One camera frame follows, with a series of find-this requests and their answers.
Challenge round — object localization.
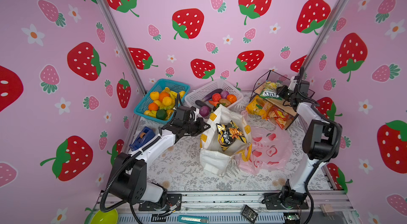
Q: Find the pink plastic grocery bag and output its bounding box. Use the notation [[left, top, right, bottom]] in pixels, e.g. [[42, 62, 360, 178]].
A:
[[236, 111, 294, 175]]

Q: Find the red tomato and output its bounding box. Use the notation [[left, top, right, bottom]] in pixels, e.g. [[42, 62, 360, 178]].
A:
[[212, 93, 222, 102]]

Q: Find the black yellow snack bag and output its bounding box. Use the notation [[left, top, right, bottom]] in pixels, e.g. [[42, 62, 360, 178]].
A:
[[216, 121, 248, 151]]

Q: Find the white plastic basket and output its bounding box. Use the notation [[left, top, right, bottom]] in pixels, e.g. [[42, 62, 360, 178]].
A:
[[184, 79, 243, 110]]

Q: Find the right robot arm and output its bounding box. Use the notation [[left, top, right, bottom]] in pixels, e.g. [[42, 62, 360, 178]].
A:
[[277, 76, 342, 208]]

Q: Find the blue tape dispenser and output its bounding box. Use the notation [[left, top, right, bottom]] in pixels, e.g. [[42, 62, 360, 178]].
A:
[[129, 126, 155, 151]]

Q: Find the brown potato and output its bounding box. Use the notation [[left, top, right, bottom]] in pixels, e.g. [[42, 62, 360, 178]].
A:
[[219, 98, 232, 107]]

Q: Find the small tangerine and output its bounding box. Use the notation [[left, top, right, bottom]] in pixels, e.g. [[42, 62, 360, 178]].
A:
[[148, 102, 159, 112]]

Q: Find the orange pumpkin toy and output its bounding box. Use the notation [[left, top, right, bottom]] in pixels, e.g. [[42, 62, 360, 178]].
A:
[[226, 94, 237, 104]]

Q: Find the orange fruit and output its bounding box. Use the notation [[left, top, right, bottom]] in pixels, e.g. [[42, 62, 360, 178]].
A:
[[159, 91, 171, 102]]

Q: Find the black wire mesh shelf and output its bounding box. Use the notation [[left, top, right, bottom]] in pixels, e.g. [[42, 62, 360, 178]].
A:
[[247, 70, 298, 130]]

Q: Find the red chips bag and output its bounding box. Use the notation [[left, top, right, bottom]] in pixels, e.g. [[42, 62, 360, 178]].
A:
[[268, 106, 294, 130]]

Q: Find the black electronic module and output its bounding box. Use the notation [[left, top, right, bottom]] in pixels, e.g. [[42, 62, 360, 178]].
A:
[[241, 204, 258, 224]]

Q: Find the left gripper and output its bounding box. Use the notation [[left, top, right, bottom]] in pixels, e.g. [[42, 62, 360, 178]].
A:
[[182, 118, 210, 136]]

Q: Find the white canvas tote bag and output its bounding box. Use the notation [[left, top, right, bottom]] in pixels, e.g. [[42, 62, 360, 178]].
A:
[[200, 106, 252, 175]]

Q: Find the green Fox's candy bag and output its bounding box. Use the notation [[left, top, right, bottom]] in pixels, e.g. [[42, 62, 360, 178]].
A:
[[259, 81, 282, 100]]

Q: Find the small purple onion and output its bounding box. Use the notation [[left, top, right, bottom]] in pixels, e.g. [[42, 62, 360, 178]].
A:
[[220, 90, 229, 98]]

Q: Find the yellow banana bunch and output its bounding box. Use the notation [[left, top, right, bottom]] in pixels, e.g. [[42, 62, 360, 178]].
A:
[[160, 87, 185, 110]]

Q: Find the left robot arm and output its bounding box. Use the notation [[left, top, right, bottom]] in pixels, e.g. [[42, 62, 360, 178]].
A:
[[100, 106, 210, 212]]

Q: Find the teal plastic basket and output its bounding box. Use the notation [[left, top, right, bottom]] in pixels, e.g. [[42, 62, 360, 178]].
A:
[[134, 79, 190, 124]]

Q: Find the orange carrot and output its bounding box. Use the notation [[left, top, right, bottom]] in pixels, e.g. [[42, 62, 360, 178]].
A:
[[208, 101, 220, 108]]

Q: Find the green plastic bowl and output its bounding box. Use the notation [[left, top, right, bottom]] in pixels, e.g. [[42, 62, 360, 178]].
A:
[[90, 209, 119, 224]]

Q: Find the green lime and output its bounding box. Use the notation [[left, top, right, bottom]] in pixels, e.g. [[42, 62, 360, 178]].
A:
[[156, 109, 167, 121]]

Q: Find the long purple eggplant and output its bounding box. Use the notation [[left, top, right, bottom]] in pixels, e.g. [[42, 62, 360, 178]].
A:
[[202, 89, 223, 102]]

